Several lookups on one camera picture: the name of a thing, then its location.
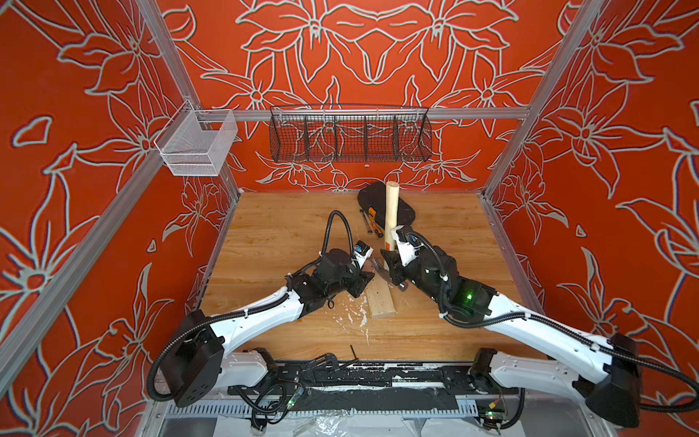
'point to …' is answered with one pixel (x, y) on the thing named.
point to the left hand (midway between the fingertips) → (370, 268)
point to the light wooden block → (380, 292)
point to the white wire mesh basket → (194, 143)
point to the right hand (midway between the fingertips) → (384, 244)
